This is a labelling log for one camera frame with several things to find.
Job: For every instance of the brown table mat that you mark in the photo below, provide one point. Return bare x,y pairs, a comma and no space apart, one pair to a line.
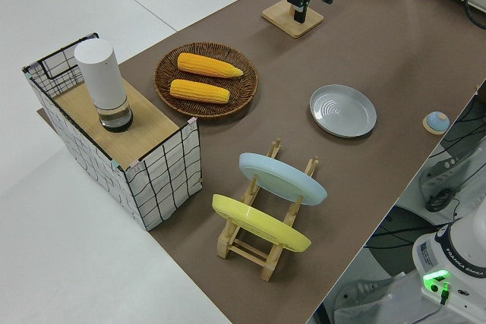
379,47

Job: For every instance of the wooden mug stand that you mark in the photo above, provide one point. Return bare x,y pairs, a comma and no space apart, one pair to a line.
281,16

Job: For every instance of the white power strip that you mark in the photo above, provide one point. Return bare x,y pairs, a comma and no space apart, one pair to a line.
360,290
442,167

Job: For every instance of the blue dome bell wooden base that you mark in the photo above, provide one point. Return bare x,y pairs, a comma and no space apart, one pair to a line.
436,122

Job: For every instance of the wooden basket lid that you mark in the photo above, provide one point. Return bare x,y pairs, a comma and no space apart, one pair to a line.
152,130

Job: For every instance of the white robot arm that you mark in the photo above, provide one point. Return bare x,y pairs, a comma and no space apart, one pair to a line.
452,259

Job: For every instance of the round wicker basket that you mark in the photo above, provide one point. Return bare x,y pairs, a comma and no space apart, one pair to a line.
243,92

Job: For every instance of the yellow corn cob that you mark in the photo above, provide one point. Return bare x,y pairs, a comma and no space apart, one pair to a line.
199,91
209,66

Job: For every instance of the white cylinder with clear base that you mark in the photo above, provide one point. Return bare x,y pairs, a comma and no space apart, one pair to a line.
102,77

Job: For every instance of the wooden dish rack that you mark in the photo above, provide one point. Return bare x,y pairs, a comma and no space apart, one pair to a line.
247,252

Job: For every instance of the light blue plate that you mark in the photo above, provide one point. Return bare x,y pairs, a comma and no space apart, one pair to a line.
283,180

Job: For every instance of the gray metal plate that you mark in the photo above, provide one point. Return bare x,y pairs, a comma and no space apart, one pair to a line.
341,111

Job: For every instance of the yellow plate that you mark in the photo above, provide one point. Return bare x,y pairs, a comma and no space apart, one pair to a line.
262,225

